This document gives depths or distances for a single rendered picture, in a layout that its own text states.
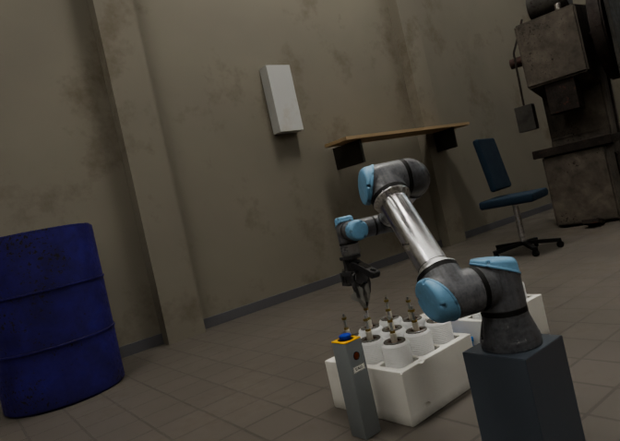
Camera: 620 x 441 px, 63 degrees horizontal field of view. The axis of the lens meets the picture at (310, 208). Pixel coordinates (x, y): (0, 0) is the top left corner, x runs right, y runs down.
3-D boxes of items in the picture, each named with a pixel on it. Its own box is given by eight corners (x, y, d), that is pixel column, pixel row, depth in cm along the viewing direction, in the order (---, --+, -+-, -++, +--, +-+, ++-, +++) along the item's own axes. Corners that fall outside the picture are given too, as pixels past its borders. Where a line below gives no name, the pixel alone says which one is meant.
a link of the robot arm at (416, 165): (435, 145, 156) (389, 210, 200) (403, 151, 153) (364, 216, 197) (450, 177, 152) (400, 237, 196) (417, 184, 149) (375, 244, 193)
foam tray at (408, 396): (481, 381, 186) (470, 333, 186) (413, 427, 162) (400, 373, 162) (401, 369, 217) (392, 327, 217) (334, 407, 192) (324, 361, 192)
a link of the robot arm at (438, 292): (498, 294, 122) (399, 149, 156) (443, 310, 118) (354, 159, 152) (483, 320, 130) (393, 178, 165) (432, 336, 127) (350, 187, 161)
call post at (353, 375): (381, 431, 165) (361, 337, 165) (366, 440, 160) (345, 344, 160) (366, 426, 170) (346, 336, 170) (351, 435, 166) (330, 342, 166)
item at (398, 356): (408, 385, 179) (397, 335, 179) (425, 391, 171) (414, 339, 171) (387, 395, 175) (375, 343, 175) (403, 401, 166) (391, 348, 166)
